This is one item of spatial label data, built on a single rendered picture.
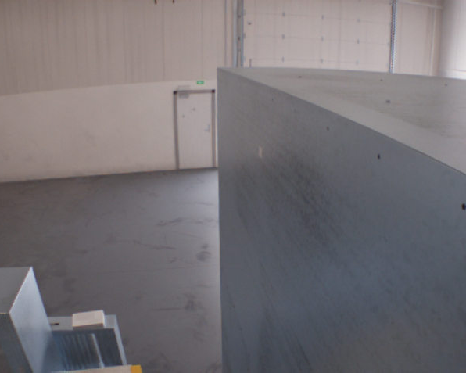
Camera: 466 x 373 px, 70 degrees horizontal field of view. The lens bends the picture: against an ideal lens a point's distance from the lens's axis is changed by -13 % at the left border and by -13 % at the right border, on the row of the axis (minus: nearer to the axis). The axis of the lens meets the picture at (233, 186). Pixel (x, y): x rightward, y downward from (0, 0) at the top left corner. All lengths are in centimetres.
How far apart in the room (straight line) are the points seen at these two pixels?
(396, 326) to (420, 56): 1232
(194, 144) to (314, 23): 471
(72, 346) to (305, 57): 898
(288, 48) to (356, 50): 207
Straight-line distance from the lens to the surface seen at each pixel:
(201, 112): 1016
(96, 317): 396
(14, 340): 325
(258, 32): 1024
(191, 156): 1041
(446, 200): 42
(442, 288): 44
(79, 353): 432
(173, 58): 999
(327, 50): 1091
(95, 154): 1050
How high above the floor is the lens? 331
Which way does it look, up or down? 21 degrees down
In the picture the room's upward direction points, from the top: straight up
